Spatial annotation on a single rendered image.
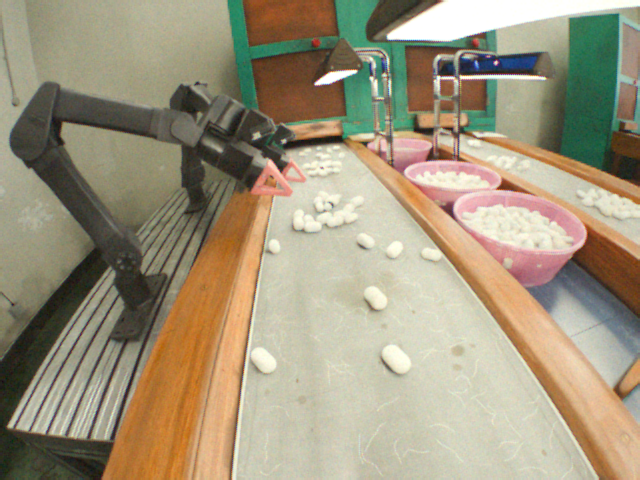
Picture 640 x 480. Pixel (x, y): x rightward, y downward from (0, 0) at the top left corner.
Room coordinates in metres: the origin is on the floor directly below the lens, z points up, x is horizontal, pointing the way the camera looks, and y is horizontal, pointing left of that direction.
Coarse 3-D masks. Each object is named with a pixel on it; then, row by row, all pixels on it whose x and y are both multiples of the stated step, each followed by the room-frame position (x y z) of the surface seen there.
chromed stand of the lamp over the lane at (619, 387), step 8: (632, 368) 0.06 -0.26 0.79; (624, 376) 0.06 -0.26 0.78; (632, 376) 0.05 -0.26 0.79; (616, 384) 0.06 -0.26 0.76; (624, 384) 0.05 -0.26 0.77; (632, 384) 0.04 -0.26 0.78; (616, 392) 0.05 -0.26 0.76; (624, 392) 0.05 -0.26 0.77; (632, 392) 0.04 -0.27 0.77; (624, 400) 0.04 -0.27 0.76
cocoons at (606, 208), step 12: (468, 144) 1.15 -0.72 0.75; (480, 144) 1.09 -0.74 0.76; (492, 156) 0.88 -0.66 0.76; (504, 156) 0.87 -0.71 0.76; (528, 168) 0.75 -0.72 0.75; (576, 192) 0.52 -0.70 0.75; (588, 192) 0.50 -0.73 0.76; (600, 192) 0.50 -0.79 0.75; (588, 204) 0.45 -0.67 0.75; (600, 204) 0.43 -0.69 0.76; (612, 204) 0.44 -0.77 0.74; (624, 204) 0.43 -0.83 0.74; (636, 204) 0.39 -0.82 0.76; (624, 216) 0.36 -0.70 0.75; (636, 216) 0.36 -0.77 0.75
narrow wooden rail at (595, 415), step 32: (416, 192) 0.58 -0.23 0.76; (448, 224) 0.41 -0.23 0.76; (448, 256) 0.34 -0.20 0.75; (480, 256) 0.30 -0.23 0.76; (480, 288) 0.24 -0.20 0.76; (512, 288) 0.22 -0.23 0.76; (512, 320) 0.18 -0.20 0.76; (544, 320) 0.16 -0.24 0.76; (544, 352) 0.12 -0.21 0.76; (576, 352) 0.11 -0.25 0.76; (544, 384) 0.10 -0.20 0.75; (576, 384) 0.08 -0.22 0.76; (608, 384) 0.06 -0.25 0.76; (576, 416) 0.05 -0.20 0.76; (608, 416) 0.03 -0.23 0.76; (608, 448) 0.01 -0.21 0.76
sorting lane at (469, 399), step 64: (384, 192) 0.66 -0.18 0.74; (320, 256) 0.40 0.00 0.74; (384, 256) 0.38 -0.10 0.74; (256, 320) 0.27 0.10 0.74; (320, 320) 0.25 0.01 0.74; (384, 320) 0.24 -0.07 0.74; (448, 320) 0.22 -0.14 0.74; (256, 384) 0.17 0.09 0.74; (320, 384) 0.16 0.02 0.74; (384, 384) 0.15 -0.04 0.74; (448, 384) 0.13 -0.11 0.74; (512, 384) 0.11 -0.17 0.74; (256, 448) 0.10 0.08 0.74; (320, 448) 0.09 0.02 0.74; (384, 448) 0.08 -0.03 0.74; (448, 448) 0.07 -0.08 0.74; (512, 448) 0.05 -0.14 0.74; (576, 448) 0.03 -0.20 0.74
